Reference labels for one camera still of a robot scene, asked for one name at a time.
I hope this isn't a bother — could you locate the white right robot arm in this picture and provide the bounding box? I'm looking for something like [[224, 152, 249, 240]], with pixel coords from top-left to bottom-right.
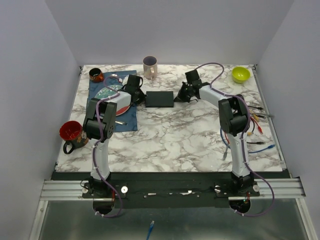
[[174, 69, 251, 178]]

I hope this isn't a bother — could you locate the yellow ethernet cable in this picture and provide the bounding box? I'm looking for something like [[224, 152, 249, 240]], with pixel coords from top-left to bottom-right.
[[246, 113, 260, 137]]

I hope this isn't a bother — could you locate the grey ethernet cable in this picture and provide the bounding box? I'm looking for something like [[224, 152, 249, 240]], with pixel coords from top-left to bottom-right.
[[222, 112, 275, 161]]

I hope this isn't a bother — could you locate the red and teal plate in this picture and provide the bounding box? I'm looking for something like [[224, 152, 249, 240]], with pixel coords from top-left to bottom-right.
[[95, 87, 131, 116]]

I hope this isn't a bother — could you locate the small brown orange cup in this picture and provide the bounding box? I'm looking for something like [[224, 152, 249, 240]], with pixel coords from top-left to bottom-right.
[[89, 67, 104, 83]]

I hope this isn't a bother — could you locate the blue cable on floor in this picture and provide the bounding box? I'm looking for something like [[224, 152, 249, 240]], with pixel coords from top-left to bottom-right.
[[145, 220, 155, 240]]

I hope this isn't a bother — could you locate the black mounting base bar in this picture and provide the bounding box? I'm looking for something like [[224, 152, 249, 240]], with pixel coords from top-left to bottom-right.
[[82, 172, 260, 209]]

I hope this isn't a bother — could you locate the blue placemat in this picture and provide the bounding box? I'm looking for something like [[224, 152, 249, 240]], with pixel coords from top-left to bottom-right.
[[86, 70, 138, 132]]

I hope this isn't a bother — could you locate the red black patterned mug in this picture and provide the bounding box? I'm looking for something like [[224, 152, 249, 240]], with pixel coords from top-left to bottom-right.
[[59, 120, 89, 155]]

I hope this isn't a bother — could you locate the lime green bowl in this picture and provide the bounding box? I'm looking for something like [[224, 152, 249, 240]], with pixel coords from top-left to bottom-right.
[[231, 66, 251, 84]]

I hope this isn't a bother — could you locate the black network switch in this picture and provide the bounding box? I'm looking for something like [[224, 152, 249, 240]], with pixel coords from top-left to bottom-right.
[[145, 91, 174, 108]]

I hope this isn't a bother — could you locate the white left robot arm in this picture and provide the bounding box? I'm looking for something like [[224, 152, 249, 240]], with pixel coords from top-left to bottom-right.
[[82, 74, 146, 198]]

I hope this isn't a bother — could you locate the pink ceramic mug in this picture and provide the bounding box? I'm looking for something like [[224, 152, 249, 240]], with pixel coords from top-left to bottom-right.
[[142, 55, 158, 80]]

